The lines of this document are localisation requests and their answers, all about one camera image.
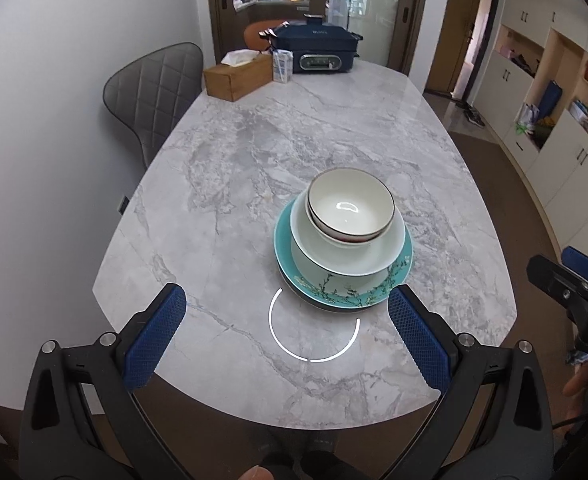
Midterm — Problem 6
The small white bowl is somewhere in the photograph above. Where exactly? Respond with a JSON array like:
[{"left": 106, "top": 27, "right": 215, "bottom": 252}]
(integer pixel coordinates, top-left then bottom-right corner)
[{"left": 310, "top": 207, "right": 393, "bottom": 253}]

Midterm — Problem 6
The grey rimmed plate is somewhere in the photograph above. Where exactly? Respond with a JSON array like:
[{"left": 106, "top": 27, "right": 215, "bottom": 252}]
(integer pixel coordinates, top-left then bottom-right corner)
[{"left": 277, "top": 260, "right": 395, "bottom": 314}]

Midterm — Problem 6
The person's right hand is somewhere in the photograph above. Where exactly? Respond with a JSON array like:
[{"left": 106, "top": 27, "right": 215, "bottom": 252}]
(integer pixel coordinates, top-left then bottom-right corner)
[{"left": 561, "top": 360, "right": 588, "bottom": 398}]

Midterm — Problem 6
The large white bowl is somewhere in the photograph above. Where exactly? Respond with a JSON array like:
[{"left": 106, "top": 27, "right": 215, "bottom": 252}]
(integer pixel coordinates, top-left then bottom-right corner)
[{"left": 290, "top": 191, "right": 407, "bottom": 277}]

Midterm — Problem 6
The pink floral bowl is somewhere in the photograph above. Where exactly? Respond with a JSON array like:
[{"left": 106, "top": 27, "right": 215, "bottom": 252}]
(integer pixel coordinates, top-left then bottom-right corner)
[{"left": 307, "top": 168, "right": 396, "bottom": 242}]

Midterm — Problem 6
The white gift bag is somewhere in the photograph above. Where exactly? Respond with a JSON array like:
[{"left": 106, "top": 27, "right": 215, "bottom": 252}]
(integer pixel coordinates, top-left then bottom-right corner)
[{"left": 514, "top": 104, "right": 540, "bottom": 136}]

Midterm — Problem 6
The dark blue electric cooker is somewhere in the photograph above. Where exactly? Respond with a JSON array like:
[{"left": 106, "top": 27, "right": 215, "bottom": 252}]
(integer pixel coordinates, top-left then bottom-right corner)
[{"left": 259, "top": 13, "right": 363, "bottom": 75}]

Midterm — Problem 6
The white wall cabinet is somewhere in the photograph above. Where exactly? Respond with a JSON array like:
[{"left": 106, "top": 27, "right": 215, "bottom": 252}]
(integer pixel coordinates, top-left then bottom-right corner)
[{"left": 478, "top": 0, "right": 588, "bottom": 261}]

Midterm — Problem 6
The large teal floral plate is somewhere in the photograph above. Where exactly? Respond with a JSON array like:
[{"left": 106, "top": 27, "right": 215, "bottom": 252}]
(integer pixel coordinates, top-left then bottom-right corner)
[{"left": 273, "top": 195, "right": 415, "bottom": 311}]

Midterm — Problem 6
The brown wooden door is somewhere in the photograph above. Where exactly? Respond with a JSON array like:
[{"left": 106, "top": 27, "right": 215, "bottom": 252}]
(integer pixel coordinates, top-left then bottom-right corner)
[{"left": 426, "top": 0, "right": 503, "bottom": 103}]

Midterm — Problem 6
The small drink carton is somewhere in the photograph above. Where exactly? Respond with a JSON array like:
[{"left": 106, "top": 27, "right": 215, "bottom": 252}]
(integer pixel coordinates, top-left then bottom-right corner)
[{"left": 271, "top": 49, "right": 293, "bottom": 84}]

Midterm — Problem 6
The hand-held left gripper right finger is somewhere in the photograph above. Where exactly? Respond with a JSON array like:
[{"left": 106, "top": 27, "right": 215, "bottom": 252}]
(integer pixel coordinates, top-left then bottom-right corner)
[{"left": 388, "top": 284, "right": 557, "bottom": 480}]

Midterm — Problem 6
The blue bag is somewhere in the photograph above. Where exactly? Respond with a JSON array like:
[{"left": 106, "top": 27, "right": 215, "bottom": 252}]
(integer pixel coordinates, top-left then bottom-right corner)
[{"left": 534, "top": 80, "right": 564, "bottom": 121}]

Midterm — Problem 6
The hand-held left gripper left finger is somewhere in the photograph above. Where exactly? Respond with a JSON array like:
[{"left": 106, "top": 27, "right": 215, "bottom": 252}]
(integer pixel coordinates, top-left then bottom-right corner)
[{"left": 19, "top": 282, "right": 195, "bottom": 480}]

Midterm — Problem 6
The white tissue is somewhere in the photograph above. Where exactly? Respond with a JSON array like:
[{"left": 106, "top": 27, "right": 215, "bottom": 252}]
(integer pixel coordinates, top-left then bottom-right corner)
[{"left": 220, "top": 49, "right": 259, "bottom": 68}]

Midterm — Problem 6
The wooden tissue box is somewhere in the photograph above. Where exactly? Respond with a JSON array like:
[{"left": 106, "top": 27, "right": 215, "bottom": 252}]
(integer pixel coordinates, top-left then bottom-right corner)
[{"left": 203, "top": 53, "right": 273, "bottom": 102}]

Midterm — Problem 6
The glass sliding door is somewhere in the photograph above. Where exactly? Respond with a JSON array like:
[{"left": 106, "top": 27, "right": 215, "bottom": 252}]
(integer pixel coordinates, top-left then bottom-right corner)
[{"left": 206, "top": 0, "right": 432, "bottom": 76}]

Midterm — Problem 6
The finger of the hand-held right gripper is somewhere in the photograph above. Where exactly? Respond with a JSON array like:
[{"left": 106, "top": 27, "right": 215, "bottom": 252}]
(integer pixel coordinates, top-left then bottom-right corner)
[
  {"left": 526, "top": 254, "right": 588, "bottom": 311},
  {"left": 561, "top": 246, "right": 588, "bottom": 285}
]

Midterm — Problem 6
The grey quilted chair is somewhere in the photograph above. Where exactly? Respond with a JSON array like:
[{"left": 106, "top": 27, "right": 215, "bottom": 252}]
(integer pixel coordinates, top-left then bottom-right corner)
[{"left": 103, "top": 42, "right": 205, "bottom": 171}]

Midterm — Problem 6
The orange chair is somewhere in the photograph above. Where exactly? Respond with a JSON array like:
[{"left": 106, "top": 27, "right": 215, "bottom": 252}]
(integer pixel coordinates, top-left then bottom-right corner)
[{"left": 244, "top": 20, "right": 295, "bottom": 53}]

